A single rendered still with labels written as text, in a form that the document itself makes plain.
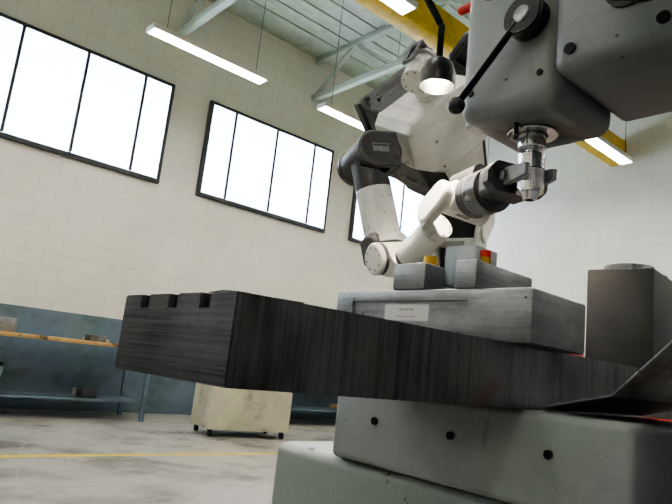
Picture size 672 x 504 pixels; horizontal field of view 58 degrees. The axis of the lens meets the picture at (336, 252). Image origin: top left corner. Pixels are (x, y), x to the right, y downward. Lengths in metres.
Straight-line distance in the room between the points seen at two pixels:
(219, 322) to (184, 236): 8.60
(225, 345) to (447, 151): 1.16
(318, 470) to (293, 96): 9.84
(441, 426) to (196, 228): 8.44
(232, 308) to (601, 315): 0.88
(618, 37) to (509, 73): 0.19
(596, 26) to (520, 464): 0.62
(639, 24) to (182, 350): 0.73
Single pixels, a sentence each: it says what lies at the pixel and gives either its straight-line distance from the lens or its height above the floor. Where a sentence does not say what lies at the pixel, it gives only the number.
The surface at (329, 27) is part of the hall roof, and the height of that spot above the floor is 6.20.
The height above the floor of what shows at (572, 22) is 1.41.
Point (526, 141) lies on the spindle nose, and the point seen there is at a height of 1.29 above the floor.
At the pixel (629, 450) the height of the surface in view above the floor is 0.82.
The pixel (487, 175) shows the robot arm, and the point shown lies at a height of 1.23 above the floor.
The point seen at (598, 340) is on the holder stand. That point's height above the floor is 0.98.
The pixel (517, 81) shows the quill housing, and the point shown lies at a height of 1.36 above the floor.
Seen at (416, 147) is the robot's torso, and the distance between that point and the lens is 1.56.
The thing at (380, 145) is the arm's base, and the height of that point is 1.42.
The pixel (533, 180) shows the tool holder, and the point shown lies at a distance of 1.08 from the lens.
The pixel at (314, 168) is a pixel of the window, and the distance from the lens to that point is 10.60.
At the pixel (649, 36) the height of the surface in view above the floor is 1.35.
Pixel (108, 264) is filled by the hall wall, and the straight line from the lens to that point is 8.64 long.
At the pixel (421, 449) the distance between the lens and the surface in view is 0.94.
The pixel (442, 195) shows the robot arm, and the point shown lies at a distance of 1.24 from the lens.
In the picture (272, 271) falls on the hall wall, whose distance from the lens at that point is 9.91.
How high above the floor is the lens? 0.87
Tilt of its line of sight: 11 degrees up
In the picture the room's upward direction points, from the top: 6 degrees clockwise
